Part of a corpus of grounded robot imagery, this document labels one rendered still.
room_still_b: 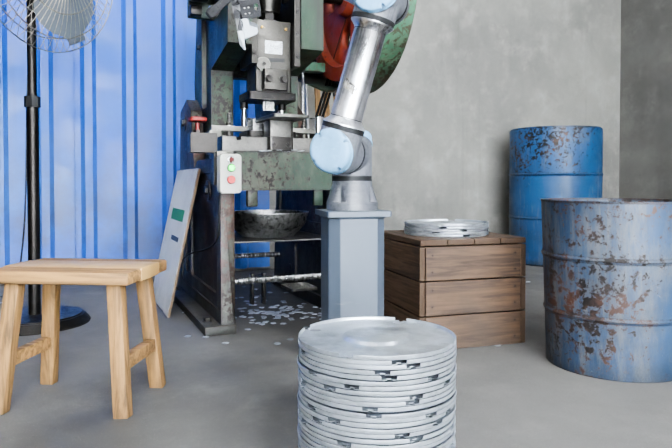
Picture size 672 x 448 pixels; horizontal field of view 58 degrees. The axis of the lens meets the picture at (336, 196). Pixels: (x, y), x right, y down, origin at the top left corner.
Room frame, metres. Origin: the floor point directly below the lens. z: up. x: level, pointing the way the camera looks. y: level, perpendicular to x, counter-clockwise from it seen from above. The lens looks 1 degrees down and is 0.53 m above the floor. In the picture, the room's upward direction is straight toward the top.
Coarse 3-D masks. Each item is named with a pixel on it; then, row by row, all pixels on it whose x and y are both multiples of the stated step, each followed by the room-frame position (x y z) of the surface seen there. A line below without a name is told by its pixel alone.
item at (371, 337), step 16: (336, 320) 1.24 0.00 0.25; (352, 320) 1.25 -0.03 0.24; (368, 320) 1.25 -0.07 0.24; (384, 320) 1.25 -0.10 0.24; (416, 320) 1.23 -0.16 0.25; (304, 336) 1.12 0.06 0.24; (320, 336) 1.12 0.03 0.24; (336, 336) 1.12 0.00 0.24; (352, 336) 1.10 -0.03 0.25; (368, 336) 1.10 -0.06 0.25; (384, 336) 1.10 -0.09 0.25; (400, 336) 1.10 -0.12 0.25; (416, 336) 1.12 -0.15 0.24; (432, 336) 1.12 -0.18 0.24; (448, 336) 1.12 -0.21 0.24; (320, 352) 1.02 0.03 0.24; (336, 352) 1.00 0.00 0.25; (352, 352) 1.02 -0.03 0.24; (368, 352) 1.02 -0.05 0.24; (384, 352) 1.02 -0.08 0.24; (400, 352) 1.02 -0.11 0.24; (416, 352) 1.02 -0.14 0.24; (432, 352) 1.00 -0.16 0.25
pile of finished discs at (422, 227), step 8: (408, 224) 2.08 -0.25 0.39; (416, 224) 2.04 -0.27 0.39; (424, 224) 2.01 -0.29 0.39; (432, 224) 2.00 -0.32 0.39; (440, 224) 2.06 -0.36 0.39; (448, 224) 1.98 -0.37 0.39; (456, 224) 1.98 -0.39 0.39; (464, 224) 1.98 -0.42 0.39; (472, 224) 2.00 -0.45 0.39; (480, 224) 2.02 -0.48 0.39; (488, 224) 2.10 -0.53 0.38; (408, 232) 2.15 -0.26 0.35; (416, 232) 2.04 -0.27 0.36; (424, 232) 2.01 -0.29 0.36; (432, 232) 2.05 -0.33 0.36; (440, 232) 1.99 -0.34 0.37; (448, 232) 1.98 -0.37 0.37; (456, 232) 1.98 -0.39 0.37; (464, 232) 1.98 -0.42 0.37; (472, 232) 2.00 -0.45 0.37; (480, 232) 2.02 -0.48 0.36; (488, 232) 2.09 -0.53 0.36
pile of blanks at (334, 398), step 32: (320, 384) 1.02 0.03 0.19; (352, 384) 0.98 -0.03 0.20; (384, 384) 0.97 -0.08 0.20; (416, 384) 1.00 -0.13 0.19; (448, 384) 1.06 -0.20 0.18; (320, 416) 1.01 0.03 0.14; (352, 416) 0.98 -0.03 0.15; (384, 416) 0.97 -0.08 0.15; (416, 416) 0.99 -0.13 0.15; (448, 416) 1.03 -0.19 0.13
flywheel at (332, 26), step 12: (324, 12) 2.89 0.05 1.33; (336, 12) 2.67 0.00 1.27; (348, 12) 2.61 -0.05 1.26; (324, 24) 2.89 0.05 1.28; (336, 24) 2.76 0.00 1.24; (348, 24) 2.64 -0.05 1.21; (324, 36) 2.88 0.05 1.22; (336, 36) 2.76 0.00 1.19; (324, 48) 2.85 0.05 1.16; (348, 48) 2.64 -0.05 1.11; (324, 60) 2.80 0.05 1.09; (336, 60) 2.76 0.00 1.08; (324, 72) 2.80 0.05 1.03; (336, 72) 2.67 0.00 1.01
